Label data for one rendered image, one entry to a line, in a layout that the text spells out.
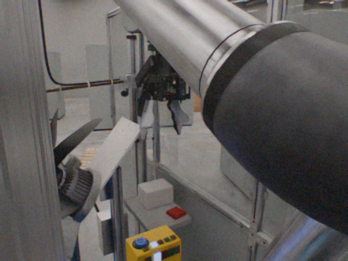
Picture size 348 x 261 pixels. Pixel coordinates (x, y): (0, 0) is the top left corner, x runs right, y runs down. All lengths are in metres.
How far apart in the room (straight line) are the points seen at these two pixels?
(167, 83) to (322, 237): 0.37
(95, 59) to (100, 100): 0.96
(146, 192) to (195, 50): 1.27
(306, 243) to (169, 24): 0.26
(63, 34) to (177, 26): 13.09
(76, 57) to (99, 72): 6.79
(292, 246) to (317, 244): 0.04
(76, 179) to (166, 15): 1.00
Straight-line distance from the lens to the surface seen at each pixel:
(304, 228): 0.33
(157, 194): 1.47
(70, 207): 0.94
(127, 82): 1.44
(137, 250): 0.90
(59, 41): 13.30
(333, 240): 0.31
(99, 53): 6.44
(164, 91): 0.54
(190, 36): 0.21
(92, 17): 13.25
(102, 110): 6.53
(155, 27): 0.26
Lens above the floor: 1.64
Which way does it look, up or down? 14 degrees down
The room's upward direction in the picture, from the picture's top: straight up
